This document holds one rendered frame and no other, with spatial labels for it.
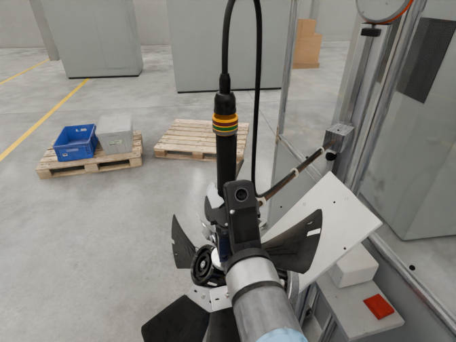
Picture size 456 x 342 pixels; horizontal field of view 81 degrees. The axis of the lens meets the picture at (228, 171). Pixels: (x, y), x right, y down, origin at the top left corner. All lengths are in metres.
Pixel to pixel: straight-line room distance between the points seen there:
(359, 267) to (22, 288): 2.37
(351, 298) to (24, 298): 2.24
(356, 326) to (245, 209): 0.89
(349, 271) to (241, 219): 0.85
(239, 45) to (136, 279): 4.95
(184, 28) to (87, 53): 2.96
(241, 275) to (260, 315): 0.06
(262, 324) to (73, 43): 7.90
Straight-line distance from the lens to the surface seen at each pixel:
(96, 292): 2.43
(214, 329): 0.78
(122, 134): 3.55
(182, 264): 1.13
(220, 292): 0.82
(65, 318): 2.40
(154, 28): 12.73
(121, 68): 7.89
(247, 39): 6.12
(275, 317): 0.36
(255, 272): 0.38
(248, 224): 0.42
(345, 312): 1.25
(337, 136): 1.02
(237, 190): 0.41
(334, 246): 0.89
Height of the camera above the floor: 1.89
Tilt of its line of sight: 34 degrees down
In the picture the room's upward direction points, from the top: straight up
